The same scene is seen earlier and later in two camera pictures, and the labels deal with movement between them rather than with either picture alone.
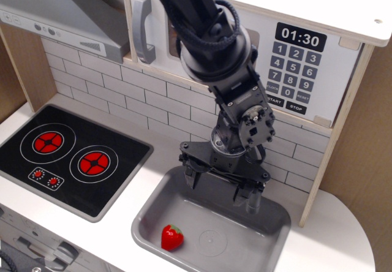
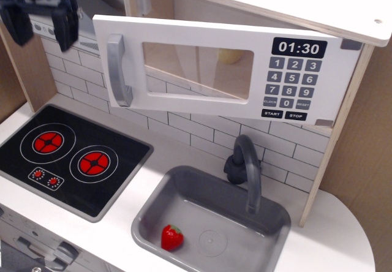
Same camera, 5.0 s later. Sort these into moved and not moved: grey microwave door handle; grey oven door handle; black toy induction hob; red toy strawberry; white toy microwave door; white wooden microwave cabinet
Moved: white toy microwave door; grey microwave door handle
Not moved: red toy strawberry; grey oven door handle; black toy induction hob; white wooden microwave cabinet
